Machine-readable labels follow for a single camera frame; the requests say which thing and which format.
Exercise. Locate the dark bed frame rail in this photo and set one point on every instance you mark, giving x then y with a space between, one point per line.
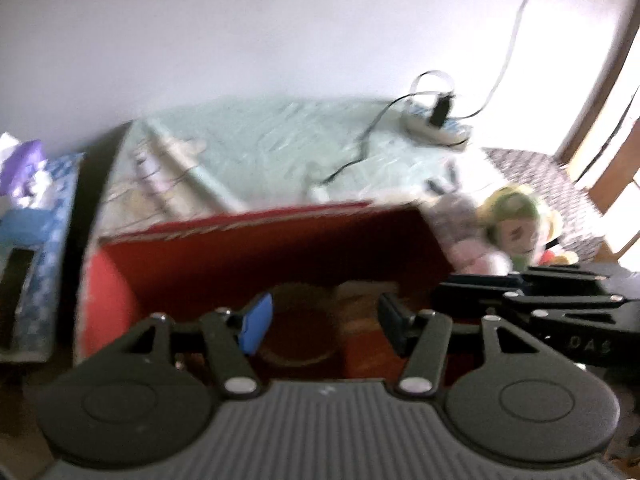
87 210

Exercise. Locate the green plush doll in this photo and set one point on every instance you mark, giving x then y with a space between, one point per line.
515 220

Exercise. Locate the patterned chair cushion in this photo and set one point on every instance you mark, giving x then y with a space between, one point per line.
540 180

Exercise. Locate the pale green bed mat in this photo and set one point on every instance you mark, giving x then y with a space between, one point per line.
280 150

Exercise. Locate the black charger plug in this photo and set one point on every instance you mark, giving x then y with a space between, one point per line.
442 110

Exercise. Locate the blue tissue box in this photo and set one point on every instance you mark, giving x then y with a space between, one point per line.
50 240

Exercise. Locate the brown wooden door frame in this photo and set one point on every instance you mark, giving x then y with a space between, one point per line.
595 105

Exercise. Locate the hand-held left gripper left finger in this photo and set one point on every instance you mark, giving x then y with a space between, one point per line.
257 322

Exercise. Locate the red cardboard box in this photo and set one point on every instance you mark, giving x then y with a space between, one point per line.
250 260

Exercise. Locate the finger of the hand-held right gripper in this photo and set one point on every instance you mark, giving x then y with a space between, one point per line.
565 300
465 297

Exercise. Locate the purple white plastic bag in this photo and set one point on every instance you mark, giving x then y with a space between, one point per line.
25 165

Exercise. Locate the white power strip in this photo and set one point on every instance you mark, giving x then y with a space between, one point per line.
440 132

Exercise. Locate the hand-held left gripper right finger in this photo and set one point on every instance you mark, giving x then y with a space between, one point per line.
392 322

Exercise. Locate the wooden chair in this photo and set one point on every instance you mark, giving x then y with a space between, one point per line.
620 195

